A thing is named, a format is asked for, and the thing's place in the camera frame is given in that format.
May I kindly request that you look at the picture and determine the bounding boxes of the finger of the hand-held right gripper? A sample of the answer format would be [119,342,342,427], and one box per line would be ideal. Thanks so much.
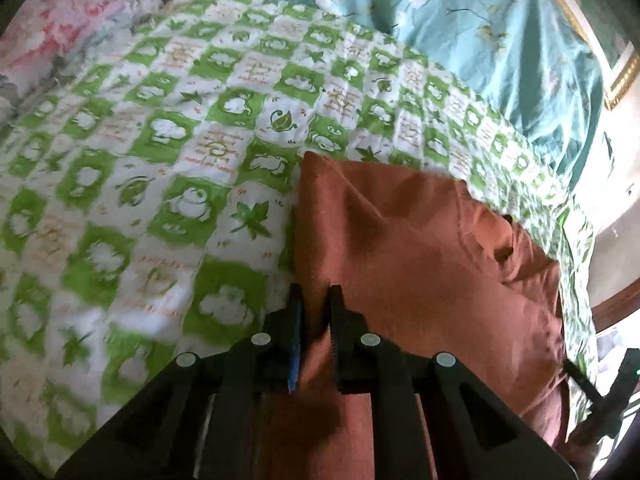
[599,347,640,443]
[563,359,608,411]

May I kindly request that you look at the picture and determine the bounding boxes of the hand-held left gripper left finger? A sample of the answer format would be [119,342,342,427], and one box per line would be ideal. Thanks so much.
[55,284,304,480]

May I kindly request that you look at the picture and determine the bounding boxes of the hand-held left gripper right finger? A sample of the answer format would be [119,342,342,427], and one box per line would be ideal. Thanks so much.
[326,284,577,480]

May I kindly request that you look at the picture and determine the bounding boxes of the rust orange small garment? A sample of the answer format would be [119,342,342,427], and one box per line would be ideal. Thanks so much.
[260,151,572,480]

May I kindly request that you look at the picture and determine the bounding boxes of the brown wooden furniture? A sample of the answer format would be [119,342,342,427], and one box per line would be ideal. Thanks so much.
[590,287,640,332]

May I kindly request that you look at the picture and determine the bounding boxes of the green checkered printed blanket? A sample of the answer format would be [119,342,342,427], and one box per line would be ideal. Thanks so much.
[0,0,601,477]

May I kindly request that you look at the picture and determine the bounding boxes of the teal floral quilt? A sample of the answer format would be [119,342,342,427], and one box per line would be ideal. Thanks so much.
[180,0,622,196]

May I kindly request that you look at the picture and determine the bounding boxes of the pink floral pillow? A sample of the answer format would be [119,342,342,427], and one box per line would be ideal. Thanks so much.
[0,0,201,128]

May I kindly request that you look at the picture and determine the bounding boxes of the gold picture frame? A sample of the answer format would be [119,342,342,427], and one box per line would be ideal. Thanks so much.
[534,0,640,112]

